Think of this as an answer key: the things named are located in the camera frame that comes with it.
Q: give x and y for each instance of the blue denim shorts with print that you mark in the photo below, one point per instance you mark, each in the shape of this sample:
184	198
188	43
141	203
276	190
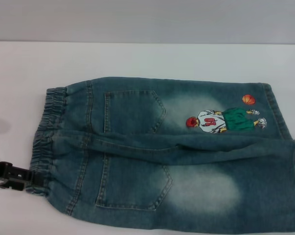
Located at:
142	176

